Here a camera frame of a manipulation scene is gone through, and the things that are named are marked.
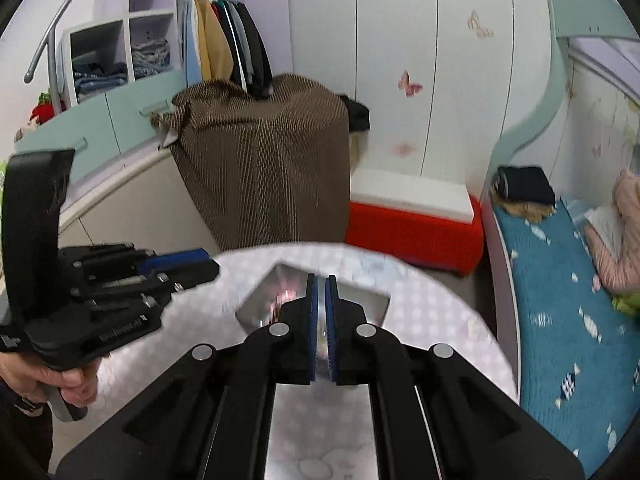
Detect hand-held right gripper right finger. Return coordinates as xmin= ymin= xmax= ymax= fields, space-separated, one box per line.
xmin=325 ymin=274 xmax=586 ymax=480

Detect black clothes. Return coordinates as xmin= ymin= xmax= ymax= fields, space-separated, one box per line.
xmin=339 ymin=93 xmax=371 ymax=134

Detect person's left forearm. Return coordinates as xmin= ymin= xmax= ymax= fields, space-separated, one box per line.
xmin=0 ymin=379 xmax=54 ymax=477

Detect row of hanging clothes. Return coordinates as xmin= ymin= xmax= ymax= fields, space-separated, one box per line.
xmin=177 ymin=0 xmax=274 ymax=101

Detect beige butterfly sticker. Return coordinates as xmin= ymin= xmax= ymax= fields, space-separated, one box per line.
xmin=467 ymin=8 xmax=495 ymax=39

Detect person's left hand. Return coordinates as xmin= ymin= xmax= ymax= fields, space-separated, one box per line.
xmin=0 ymin=352 xmax=99 ymax=407

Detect brown dotted cloth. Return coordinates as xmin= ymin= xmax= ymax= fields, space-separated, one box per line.
xmin=151 ymin=73 xmax=351 ymax=252

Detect mint green bed headboard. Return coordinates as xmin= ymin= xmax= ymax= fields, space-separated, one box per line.
xmin=481 ymin=0 xmax=640 ymax=203

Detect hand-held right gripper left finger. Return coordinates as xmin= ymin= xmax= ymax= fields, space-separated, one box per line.
xmin=55 ymin=272 xmax=321 ymax=480

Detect grey metal tin box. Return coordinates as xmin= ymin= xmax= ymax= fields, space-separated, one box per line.
xmin=235 ymin=260 xmax=392 ymax=343

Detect red plush toy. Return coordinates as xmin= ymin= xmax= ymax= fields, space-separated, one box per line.
xmin=15 ymin=92 xmax=57 ymax=142

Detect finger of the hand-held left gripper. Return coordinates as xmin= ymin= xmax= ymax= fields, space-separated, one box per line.
xmin=70 ymin=276 xmax=184 ymax=312
xmin=62 ymin=244 xmax=221 ymax=292

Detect folded blue clothes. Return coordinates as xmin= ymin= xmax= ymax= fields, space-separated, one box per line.
xmin=132 ymin=38 xmax=171 ymax=79
xmin=74 ymin=62 xmax=129 ymax=97

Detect white shelf unit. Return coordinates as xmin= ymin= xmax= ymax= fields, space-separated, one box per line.
xmin=59 ymin=0 xmax=247 ymax=109

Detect green cloth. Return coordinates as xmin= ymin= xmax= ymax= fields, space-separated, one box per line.
xmin=612 ymin=292 xmax=640 ymax=317

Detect blue printed bed sheet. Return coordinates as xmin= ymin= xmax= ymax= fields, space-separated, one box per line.
xmin=492 ymin=195 xmax=640 ymax=477

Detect curved metal rail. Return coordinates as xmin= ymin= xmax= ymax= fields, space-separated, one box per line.
xmin=23 ymin=0 xmax=112 ymax=84

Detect white wardrobe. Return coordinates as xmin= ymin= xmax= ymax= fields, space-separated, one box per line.
xmin=286 ymin=0 xmax=557 ymax=197

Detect mint and beige low cabinet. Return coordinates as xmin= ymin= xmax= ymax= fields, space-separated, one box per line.
xmin=14 ymin=67 xmax=222 ymax=257

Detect dark folded clothes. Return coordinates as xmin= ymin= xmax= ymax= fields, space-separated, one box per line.
xmin=495 ymin=165 xmax=557 ymax=207

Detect red stool with white top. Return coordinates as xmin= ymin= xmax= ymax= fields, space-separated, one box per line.
xmin=344 ymin=167 xmax=484 ymax=276

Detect pink striped cloth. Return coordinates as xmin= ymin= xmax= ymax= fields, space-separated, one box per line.
xmin=584 ymin=168 xmax=640 ymax=292

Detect yellow brown cloth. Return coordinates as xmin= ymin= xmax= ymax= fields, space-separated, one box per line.
xmin=492 ymin=184 xmax=554 ymax=224

